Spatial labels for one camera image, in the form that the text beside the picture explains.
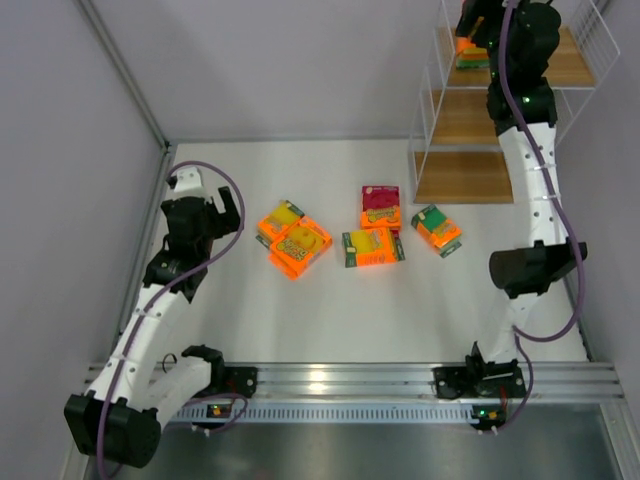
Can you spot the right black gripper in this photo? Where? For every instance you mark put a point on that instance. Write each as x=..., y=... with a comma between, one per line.
x=470, y=25

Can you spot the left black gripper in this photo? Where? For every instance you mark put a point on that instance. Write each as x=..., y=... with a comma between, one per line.
x=213, y=216

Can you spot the yellow sponge pack green box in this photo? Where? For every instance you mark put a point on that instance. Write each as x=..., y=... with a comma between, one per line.
x=469, y=56

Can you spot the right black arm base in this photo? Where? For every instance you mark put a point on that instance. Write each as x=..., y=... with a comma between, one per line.
x=452, y=383

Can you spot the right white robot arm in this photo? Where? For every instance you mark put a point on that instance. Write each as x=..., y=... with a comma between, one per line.
x=525, y=126

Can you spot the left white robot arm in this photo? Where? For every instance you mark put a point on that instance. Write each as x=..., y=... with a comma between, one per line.
x=120, y=418

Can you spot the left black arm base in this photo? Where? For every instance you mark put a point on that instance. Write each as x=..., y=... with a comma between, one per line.
x=240, y=380

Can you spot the middle wooden shelf board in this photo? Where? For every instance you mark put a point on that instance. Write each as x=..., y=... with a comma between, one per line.
x=463, y=118

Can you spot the wooden shelf board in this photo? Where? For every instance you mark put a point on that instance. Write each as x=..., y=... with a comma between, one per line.
x=463, y=118
x=567, y=68
x=462, y=178

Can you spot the top wooden shelf board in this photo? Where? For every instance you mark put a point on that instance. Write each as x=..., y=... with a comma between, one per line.
x=567, y=68

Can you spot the bottom wooden shelf board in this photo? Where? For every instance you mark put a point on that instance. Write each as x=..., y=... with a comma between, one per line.
x=462, y=178

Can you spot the Sponge Daddy yellow sponge box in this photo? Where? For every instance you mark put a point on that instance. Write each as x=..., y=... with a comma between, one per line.
x=279, y=221

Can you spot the Scrub Daddy orange box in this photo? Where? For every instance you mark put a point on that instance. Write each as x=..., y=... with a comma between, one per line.
x=299, y=247

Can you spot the pink Scrub Mommy box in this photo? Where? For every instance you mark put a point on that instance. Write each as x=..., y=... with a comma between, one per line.
x=381, y=207

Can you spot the green sponge orange pack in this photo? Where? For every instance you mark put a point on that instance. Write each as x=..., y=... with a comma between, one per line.
x=437, y=229

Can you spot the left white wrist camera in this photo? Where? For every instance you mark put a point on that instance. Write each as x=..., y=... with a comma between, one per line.
x=186, y=182

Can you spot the white wire shelf frame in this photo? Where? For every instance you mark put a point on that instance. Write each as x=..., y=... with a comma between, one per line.
x=593, y=37

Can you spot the corner aluminium frame post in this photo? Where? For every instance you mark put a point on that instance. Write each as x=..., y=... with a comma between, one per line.
x=108, y=44

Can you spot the slotted grey cable duct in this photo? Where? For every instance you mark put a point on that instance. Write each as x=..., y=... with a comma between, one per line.
x=447, y=413

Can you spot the aluminium mounting rail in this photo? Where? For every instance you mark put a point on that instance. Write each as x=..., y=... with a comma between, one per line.
x=554, y=382

